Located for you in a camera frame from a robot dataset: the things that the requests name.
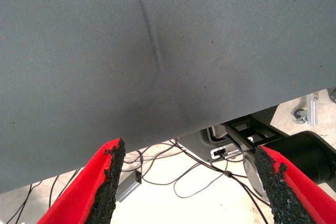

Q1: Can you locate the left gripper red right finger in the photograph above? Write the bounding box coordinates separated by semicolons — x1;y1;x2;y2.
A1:
254;144;336;224

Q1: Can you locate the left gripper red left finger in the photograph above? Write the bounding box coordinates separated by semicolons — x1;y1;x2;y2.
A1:
36;137;126;224

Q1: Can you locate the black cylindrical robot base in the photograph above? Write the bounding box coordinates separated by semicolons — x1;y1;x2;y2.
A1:
272;131;336;185

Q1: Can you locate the grey caster wheel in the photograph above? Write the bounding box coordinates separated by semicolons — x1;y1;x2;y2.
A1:
293;109;308;124

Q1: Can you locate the aluminium profile leg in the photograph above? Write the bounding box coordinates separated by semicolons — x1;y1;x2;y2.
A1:
306;92;320;127

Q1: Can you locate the dark grey table cloth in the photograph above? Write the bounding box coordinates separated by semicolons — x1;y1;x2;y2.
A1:
0;0;336;195

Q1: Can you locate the thin black floor cable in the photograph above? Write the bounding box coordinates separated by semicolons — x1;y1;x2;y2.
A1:
5;168;81;224
173;140;271;224
123;140;232;199

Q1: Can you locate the black metal frame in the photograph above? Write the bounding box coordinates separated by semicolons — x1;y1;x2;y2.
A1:
223;118;284;154

